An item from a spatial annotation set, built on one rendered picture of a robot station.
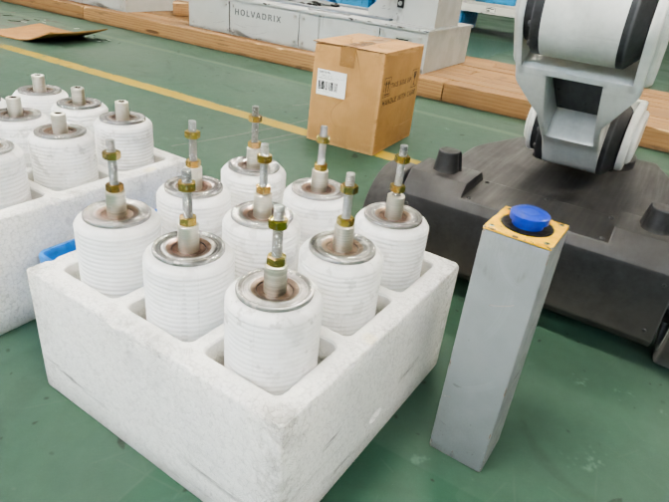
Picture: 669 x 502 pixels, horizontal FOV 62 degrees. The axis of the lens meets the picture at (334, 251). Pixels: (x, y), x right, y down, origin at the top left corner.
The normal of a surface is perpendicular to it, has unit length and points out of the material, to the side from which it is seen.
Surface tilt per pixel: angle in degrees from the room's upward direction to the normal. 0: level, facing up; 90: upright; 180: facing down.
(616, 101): 130
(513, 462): 0
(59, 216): 90
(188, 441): 90
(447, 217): 90
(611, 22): 99
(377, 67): 90
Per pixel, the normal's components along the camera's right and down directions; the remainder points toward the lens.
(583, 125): -0.40, -0.13
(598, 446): 0.10, -0.87
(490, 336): -0.56, 0.35
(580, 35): -0.52, 0.71
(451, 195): -0.31, -0.36
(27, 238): 0.84, 0.33
